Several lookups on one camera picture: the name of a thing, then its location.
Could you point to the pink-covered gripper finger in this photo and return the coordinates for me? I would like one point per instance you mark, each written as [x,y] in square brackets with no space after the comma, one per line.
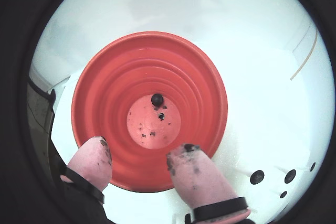
[92,163]
[199,182]

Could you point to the dark blueberry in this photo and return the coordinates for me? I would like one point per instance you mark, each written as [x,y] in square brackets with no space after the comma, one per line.
[290,176]
[312,166]
[157,99]
[283,194]
[256,176]

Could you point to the red collapsible cup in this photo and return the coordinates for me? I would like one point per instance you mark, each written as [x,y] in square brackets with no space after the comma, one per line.
[105,90]

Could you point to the white foam base sheet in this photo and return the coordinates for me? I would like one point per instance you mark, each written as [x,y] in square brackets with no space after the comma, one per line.
[262,129]

